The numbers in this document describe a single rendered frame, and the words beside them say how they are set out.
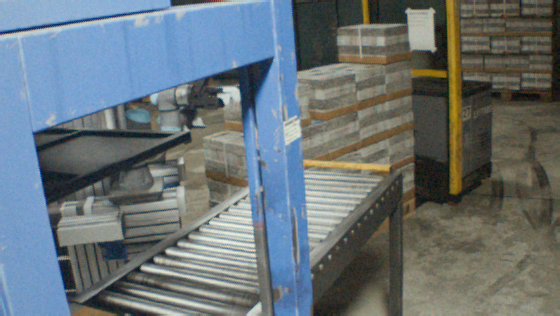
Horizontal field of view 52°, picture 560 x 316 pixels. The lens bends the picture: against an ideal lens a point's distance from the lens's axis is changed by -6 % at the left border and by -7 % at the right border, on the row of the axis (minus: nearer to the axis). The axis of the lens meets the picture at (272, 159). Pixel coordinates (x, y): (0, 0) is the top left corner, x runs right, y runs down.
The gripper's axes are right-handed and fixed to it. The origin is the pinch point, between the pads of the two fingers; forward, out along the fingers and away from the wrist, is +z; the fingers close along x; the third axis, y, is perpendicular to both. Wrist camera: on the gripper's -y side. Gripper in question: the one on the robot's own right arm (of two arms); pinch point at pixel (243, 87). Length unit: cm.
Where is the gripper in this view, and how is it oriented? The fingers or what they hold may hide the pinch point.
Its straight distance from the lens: 213.9
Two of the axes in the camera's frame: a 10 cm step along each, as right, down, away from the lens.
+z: 9.5, 0.2, -3.0
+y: 0.4, 9.9, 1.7
